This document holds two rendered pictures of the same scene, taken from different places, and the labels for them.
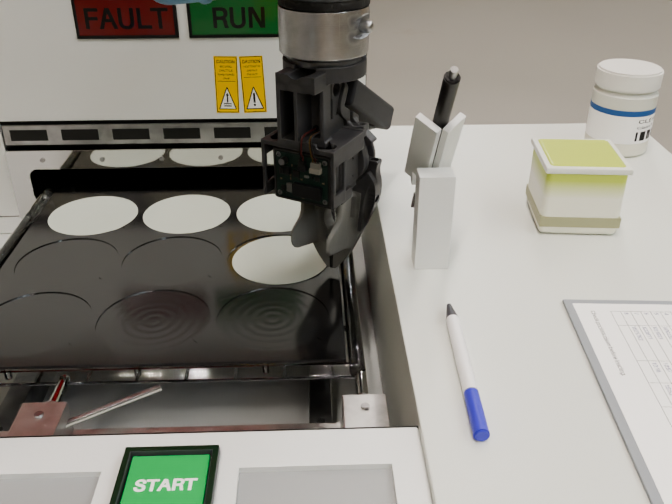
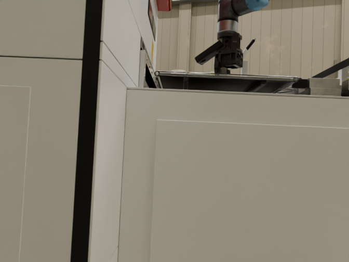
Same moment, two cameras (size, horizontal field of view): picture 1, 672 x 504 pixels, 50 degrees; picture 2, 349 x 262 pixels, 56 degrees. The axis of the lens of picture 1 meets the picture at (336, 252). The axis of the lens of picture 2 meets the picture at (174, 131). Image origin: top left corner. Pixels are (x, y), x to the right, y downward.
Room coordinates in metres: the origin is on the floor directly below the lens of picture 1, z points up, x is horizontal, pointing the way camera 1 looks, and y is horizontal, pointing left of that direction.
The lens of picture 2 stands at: (0.72, 1.20, 0.71)
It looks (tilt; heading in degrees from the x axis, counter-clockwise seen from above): 3 degrees up; 273
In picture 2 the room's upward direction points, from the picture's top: 3 degrees clockwise
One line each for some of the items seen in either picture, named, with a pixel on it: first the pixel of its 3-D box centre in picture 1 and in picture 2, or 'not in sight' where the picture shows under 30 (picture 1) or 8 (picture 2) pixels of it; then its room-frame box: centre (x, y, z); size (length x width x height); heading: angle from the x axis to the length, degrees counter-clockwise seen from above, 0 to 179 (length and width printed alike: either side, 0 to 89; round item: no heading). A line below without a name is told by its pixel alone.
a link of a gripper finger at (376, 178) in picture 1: (354, 185); not in sight; (0.62, -0.02, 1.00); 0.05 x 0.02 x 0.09; 63
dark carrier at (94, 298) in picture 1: (172, 262); (217, 88); (0.65, 0.17, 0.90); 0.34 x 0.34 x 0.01; 2
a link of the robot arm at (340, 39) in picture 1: (327, 32); (227, 30); (0.61, 0.01, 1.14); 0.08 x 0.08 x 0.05
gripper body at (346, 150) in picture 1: (321, 127); (228, 51); (0.61, 0.01, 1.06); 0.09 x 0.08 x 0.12; 153
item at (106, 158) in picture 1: (186, 181); (149, 85); (0.86, 0.19, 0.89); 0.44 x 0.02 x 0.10; 92
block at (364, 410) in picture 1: (367, 443); not in sight; (0.39, -0.02, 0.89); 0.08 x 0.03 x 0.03; 2
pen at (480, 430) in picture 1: (463, 362); not in sight; (0.39, -0.09, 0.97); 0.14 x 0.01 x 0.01; 0
